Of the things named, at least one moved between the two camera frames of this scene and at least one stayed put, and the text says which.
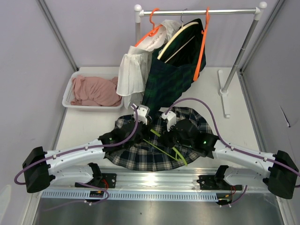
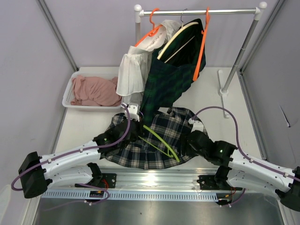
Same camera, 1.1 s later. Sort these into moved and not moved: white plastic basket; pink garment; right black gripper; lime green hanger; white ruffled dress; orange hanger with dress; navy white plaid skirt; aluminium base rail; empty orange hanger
Moved: right black gripper; navy white plaid skirt; lime green hanger
Not moved: empty orange hanger; white ruffled dress; aluminium base rail; orange hanger with dress; pink garment; white plastic basket
